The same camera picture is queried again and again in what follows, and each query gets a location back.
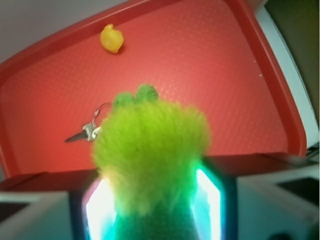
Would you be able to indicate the green plush animal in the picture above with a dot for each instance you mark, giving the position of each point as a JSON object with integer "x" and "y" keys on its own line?
{"x": 149, "y": 149}

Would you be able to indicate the red plastic tray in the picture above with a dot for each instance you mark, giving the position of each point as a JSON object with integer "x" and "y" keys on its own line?
{"x": 208, "y": 53}

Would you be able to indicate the silver key bunch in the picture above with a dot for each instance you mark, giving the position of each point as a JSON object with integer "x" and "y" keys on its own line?
{"x": 90, "y": 130}

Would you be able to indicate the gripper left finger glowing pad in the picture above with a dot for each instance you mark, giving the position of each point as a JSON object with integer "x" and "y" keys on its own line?
{"x": 70, "y": 205}

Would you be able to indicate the yellow rubber duck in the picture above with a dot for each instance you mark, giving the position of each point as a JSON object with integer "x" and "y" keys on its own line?
{"x": 111, "y": 39}

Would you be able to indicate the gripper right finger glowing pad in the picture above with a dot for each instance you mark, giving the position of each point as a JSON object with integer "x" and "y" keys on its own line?
{"x": 260, "y": 196}

